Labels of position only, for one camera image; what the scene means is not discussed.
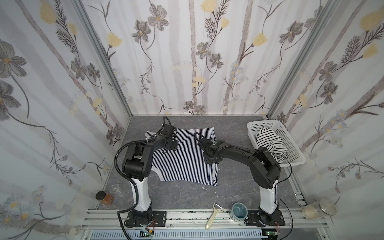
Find blue white striped tank top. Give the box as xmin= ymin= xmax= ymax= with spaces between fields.
xmin=152 ymin=128 xmax=218 ymax=186

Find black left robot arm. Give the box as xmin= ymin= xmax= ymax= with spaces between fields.
xmin=114 ymin=124 xmax=178 ymax=228

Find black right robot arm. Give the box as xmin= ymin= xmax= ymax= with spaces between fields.
xmin=194 ymin=132 xmax=281 ymax=227

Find black white striped tank top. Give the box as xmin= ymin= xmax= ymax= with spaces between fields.
xmin=256 ymin=127 xmax=288 ymax=163

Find teal ceramic mug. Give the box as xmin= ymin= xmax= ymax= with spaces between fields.
xmin=230 ymin=203 xmax=248 ymax=222

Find cream vegetable peeler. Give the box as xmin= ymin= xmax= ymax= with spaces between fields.
xmin=205 ymin=202 xmax=224 ymax=231

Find white plastic laundry basket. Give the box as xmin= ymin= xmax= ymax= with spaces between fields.
xmin=247 ymin=120 xmax=306 ymax=166

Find amber spice jar black lid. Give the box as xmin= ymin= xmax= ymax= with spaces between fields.
xmin=95 ymin=191 xmax=114 ymax=205

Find clear jar with metal lid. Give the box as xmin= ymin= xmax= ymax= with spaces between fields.
xmin=302 ymin=199 xmax=337 ymax=220

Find black corrugated cable conduit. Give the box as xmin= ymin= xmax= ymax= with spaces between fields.
xmin=113 ymin=139 xmax=151 ymax=240

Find aluminium mounting rail frame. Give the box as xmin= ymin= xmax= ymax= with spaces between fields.
xmin=80 ymin=208 xmax=336 ymax=240

